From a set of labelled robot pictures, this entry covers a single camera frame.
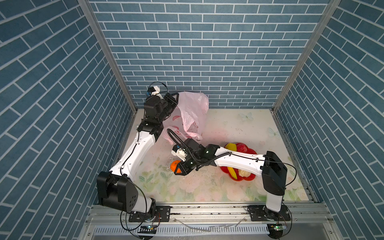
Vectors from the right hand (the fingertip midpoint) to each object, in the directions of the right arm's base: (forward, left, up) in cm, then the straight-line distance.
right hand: (175, 169), depth 75 cm
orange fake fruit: (+1, +1, +3) cm, 3 cm away
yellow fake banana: (+5, -31, -9) cm, 32 cm away
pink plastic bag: (+17, -5, +20) cm, 26 cm away
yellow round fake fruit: (+19, -30, -5) cm, 36 cm away
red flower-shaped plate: (+6, -27, -10) cm, 29 cm away
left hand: (+28, -1, +27) cm, 39 cm away
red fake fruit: (+20, -36, -6) cm, 42 cm away
